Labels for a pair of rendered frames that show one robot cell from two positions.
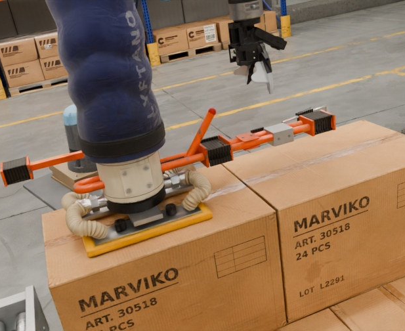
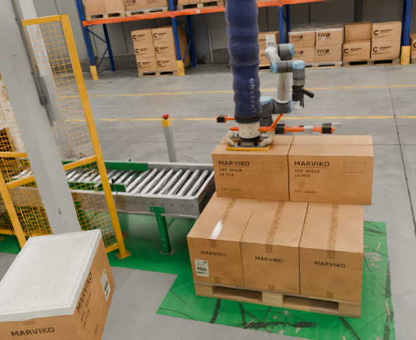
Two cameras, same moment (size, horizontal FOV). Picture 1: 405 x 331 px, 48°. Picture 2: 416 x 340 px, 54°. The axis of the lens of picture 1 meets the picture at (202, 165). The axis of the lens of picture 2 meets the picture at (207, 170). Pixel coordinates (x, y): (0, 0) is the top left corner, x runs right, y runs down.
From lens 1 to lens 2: 2.20 m
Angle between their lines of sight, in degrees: 35
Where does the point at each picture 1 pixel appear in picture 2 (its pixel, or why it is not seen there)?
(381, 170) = (338, 154)
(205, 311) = (257, 181)
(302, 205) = (298, 156)
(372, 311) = (320, 208)
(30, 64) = (307, 49)
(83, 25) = (236, 81)
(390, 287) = (337, 205)
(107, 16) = (243, 79)
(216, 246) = (263, 159)
